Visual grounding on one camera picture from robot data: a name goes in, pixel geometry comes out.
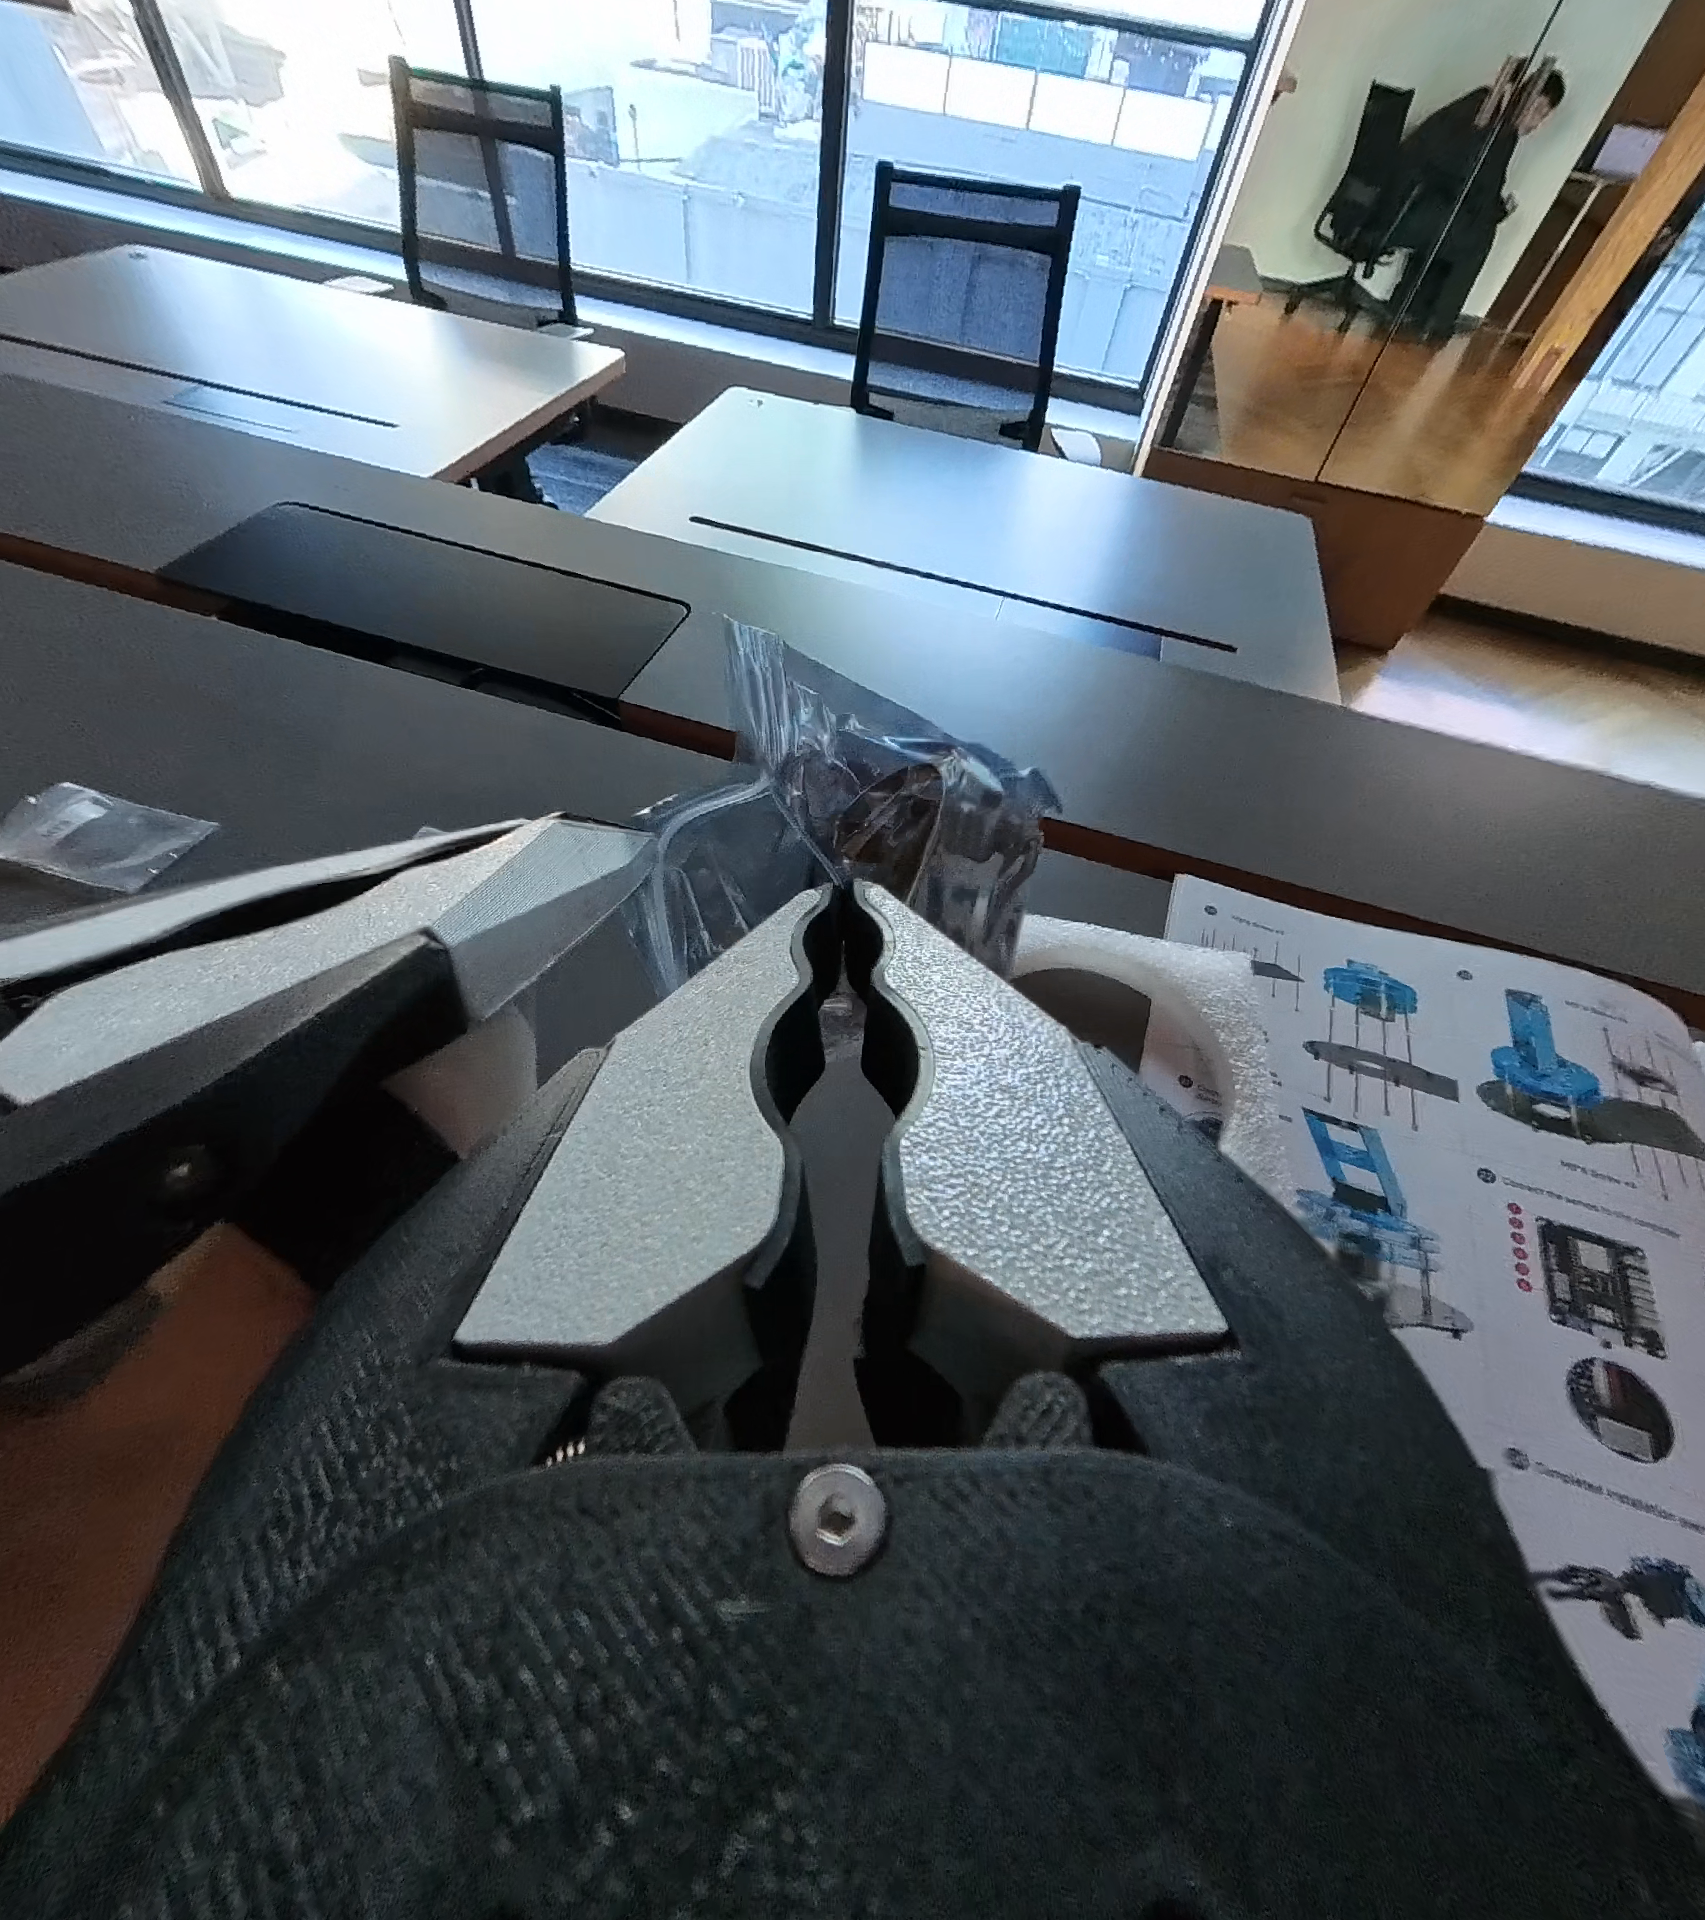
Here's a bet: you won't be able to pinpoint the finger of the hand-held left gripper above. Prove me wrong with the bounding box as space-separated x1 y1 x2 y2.
0 814 683 1116
0 814 562 1011

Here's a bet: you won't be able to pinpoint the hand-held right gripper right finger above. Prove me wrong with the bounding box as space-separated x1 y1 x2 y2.
857 883 1239 1407

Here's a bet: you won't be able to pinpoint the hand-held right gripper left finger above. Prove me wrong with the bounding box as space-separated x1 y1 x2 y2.
450 881 837 1416

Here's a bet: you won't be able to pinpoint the dark parts bag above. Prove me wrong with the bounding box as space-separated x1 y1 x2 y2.
642 618 1067 966

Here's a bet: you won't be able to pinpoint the person's left forearm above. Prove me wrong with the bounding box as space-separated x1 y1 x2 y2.
0 1224 317 1920

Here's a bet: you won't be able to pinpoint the dark grey desk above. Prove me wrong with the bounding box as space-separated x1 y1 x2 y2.
0 367 1705 1028
0 527 1705 1920

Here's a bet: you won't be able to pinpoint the light grey desk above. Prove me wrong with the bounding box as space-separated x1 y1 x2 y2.
586 383 1347 704
0 238 633 487

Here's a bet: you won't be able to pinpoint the scattered small clear zip bags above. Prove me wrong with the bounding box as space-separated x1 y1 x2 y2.
0 778 221 897

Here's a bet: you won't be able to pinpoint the white foam tray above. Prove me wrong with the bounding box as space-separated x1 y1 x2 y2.
1003 907 1307 1206

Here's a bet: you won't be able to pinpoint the printed instruction manual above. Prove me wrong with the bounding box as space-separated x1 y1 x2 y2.
1165 871 1705 1920

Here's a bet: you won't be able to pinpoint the black office chair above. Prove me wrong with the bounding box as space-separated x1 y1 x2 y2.
850 156 1089 457
384 58 581 336

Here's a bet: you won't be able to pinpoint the black desk cable flap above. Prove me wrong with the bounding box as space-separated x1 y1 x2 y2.
154 498 695 727

